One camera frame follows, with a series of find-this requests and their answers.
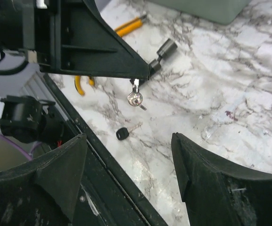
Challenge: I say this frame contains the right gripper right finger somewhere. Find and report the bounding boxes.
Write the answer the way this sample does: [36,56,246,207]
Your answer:
[171,133,272,226]

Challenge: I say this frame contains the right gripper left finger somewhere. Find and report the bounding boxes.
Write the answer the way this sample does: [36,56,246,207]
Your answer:
[0,134,87,226]

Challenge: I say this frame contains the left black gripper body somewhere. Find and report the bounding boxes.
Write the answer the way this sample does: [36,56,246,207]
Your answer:
[0,0,63,76]

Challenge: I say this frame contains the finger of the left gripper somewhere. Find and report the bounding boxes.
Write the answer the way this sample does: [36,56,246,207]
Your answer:
[40,0,150,80]

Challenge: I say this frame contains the small silver key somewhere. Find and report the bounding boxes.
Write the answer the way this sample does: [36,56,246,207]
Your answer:
[127,79,147,111]

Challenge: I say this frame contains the black head key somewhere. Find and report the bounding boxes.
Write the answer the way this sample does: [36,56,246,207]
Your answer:
[115,122,143,141]

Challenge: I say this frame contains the yellow utility knife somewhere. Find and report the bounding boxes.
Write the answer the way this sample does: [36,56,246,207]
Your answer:
[115,15,147,37]

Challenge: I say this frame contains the black socket tool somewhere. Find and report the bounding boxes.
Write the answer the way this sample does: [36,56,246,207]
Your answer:
[149,38,177,77]

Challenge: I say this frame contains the green translucent plastic toolbox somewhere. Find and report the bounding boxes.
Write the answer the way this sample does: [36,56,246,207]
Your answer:
[153,0,251,25]

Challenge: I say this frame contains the yellow handled pliers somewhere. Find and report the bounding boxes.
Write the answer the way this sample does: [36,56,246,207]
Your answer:
[74,76,96,96]

